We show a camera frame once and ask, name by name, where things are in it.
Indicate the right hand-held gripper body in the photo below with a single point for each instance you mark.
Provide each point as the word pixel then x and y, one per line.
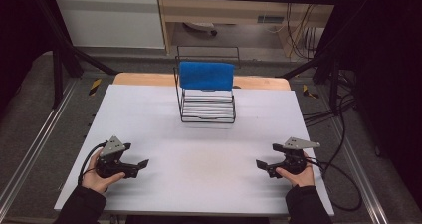
pixel 294 161

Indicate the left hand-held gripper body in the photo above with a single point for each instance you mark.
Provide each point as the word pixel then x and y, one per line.
pixel 111 166

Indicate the blue towel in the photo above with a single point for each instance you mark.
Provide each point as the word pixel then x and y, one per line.
pixel 206 75

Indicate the person's right hand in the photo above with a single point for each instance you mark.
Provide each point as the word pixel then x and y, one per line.
pixel 300 179

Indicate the person's left hand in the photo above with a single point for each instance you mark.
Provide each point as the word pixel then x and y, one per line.
pixel 96 182

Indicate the white foam board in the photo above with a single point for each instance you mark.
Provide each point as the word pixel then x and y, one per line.
pixel 199 171

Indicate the yellow black tape mark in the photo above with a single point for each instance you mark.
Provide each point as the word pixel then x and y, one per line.
pixel 309 92
pixel 95 87

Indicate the wooden table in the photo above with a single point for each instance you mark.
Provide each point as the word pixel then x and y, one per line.
pixel 149 79

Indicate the white cabinet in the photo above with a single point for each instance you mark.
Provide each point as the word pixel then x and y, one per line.
pixel 109 21

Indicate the grey chair base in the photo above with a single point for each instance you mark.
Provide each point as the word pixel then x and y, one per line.
pixel 200 26

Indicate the light wooden desk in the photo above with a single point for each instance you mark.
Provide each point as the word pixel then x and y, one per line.
pixel 232 10

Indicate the aluminium floor rail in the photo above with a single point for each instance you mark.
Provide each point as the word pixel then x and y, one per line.
pixel 361 171
pixel 30 157

